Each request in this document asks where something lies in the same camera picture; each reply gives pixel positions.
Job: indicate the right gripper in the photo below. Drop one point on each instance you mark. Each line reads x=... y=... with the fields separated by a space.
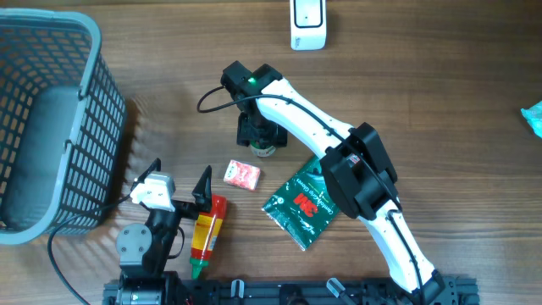
x=279 y=135

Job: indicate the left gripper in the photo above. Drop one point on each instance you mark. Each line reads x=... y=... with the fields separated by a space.
x=201 y=194

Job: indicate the green lid jar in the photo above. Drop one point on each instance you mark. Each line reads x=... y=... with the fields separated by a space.
x=261 y=151

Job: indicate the red sauce bottle green cap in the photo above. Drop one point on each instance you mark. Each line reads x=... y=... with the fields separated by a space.
x=205 y=234

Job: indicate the green 3M gloves package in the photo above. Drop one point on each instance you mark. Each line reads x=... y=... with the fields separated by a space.
x=302 y=206

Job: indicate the teal wet wipes pack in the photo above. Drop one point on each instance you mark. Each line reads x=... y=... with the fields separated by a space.
x=533 y=117

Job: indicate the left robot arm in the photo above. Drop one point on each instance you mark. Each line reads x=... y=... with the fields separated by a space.
x=144 y=249

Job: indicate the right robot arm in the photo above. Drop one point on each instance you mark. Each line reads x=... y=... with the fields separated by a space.
x=358 y=174

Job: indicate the white barcode scanner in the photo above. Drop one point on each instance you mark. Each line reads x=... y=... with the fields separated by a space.
x=308 y=24

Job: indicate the grey plastic shopping basket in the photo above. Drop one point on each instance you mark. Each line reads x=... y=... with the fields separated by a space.
x=62 y=122

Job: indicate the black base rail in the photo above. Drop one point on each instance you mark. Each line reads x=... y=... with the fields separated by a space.
x=447 y=290

